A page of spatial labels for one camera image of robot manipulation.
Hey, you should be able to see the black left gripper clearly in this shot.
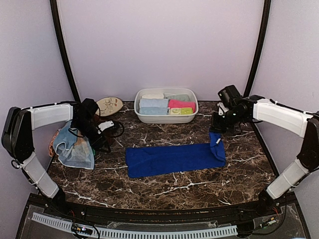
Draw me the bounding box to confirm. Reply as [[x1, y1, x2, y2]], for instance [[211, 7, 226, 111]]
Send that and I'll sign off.
[[72, 118, 111, 153]]

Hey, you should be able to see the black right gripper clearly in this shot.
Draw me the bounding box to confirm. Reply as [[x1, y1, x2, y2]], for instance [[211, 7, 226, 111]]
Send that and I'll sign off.
[[211, 109, 245, 134]]

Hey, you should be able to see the royal blue microfiber towel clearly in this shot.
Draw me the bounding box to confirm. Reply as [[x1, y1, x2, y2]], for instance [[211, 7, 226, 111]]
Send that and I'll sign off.
[[125, 132, 226, 178]]

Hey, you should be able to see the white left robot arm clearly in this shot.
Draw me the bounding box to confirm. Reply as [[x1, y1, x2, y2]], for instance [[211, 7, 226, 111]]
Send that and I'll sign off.
[[1, 98, 110, 217]]

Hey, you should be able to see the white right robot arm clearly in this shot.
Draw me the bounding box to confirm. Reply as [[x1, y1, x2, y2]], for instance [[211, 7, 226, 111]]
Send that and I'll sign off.
[[210, 85, 319, 216]]

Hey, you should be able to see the light blue patterned towel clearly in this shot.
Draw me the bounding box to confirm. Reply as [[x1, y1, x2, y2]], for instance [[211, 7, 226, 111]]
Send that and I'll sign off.
[[49, 121, 95, 170]]

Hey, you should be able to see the floral ceramic plate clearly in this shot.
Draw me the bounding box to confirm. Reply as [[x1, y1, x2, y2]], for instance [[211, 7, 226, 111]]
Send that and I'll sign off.
[[96, 97, 123, 117]]

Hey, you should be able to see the sage green rolled towel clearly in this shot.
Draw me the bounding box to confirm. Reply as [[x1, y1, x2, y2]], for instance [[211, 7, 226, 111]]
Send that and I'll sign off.
[[164, 94, 190, 102]]

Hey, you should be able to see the lime lemon print towel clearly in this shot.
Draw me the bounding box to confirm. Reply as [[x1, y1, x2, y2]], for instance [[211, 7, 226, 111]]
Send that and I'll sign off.
[[169, 107, 193, 115]]

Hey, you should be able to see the pink rolled towel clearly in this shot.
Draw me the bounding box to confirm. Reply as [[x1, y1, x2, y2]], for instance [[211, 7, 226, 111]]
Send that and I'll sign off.
[[168, 99, 196, 111]]

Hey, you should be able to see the light blue rolled towel front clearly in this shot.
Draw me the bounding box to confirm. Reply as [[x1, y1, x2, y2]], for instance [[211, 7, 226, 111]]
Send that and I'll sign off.
[[139, 107, 168, 116]]

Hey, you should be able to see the light blue rolled towel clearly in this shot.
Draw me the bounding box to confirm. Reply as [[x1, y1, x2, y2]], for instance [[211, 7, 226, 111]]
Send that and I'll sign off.
[[139, 107, 168, 116], [139, 99, 169, 108]]

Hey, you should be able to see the white plastic bin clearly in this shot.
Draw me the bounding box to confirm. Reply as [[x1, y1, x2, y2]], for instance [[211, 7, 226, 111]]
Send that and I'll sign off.
[[134, 88, 199, 124]]

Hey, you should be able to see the light blue rolled towel rear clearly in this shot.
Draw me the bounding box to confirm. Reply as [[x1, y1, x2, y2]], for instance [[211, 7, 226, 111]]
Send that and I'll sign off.
[[139, 99, 169, 108]]

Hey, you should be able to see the white rolled towel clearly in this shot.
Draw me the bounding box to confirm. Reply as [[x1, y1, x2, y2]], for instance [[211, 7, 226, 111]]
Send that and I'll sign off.
[[142, 93, 164, 99]]

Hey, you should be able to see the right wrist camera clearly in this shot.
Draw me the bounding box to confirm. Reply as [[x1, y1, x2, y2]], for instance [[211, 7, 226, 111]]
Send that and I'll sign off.
[[217, 102, 228, 115]]

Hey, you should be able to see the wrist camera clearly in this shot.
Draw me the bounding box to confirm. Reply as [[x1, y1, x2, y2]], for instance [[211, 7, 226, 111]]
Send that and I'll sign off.
[[217, 102, 228, 115], [98, 120, 114, 132]]

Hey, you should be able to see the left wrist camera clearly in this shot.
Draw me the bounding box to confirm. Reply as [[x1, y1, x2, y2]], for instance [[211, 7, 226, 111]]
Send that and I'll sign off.
[[98, 120, 114, 132]]

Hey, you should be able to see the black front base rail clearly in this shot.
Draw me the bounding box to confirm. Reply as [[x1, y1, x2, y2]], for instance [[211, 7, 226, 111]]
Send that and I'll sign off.
[[24, 193, 300, 230]]

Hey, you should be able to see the white slotted cable duct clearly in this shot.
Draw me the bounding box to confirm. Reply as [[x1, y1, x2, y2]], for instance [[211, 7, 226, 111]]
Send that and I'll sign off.
[[31, 212, 238, 239]]

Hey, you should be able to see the black right corner post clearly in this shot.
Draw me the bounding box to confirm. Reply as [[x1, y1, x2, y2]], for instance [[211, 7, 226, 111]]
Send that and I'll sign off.
[[244, 0, 272, 97]]

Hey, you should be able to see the black corner post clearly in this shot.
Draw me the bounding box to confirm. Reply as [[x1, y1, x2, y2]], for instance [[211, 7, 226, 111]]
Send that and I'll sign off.
[[49, 0, 81, 102], [244, 0, 272, 97]]

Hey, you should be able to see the black left corner post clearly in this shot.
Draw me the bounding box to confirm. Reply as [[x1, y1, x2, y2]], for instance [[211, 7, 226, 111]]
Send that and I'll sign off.
[[49, 0, 81, 102]]

